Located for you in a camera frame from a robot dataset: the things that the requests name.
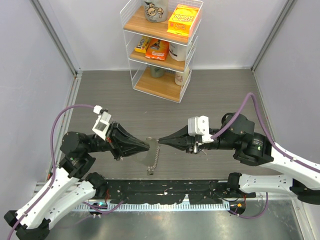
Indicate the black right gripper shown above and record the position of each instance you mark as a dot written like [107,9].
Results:
[181,140]

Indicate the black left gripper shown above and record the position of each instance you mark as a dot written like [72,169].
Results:
[116,134]

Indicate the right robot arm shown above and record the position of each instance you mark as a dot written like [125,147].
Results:
[297,176]

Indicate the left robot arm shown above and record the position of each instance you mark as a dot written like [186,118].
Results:
[71,183]

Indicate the white cup red print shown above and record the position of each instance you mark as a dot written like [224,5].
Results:
[181,77]

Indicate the green grey cup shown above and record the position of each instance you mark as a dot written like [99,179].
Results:
[156,72]

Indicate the white pouch with label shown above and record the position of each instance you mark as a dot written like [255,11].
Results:
[179,52]

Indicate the orange snack bag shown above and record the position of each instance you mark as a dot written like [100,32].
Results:
[158,49]

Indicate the yellow candy bag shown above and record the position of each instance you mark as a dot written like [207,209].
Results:
[143,44]

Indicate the yellow orange snack box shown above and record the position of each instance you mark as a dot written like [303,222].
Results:
[182,19]

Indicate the grey cartoon mug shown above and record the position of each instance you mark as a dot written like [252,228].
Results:
[156,11]

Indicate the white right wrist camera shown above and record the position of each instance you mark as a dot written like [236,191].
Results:
[199,126]

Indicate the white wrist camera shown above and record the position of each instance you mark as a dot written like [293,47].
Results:
[102,124]
[199,126]

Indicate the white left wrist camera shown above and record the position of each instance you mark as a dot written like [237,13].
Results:
[102,124]

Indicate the slotted cable duct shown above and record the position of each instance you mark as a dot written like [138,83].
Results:
[184,206]

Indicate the white wire shelf rack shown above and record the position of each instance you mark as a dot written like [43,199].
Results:
[161,39]

